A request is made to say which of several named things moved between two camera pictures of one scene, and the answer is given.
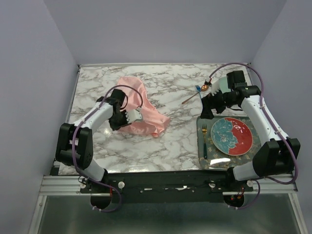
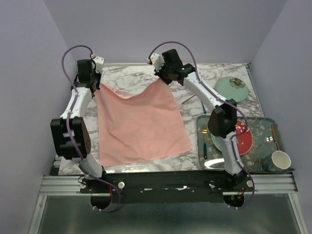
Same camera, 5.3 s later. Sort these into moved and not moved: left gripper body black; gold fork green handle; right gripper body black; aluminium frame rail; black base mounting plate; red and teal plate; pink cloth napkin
Moved: left gripper body black; pink cloth napkin; right gripper body black
Not moved: black base mounting plate; gold fork green handle; aluminium frame rail; red and teal plate
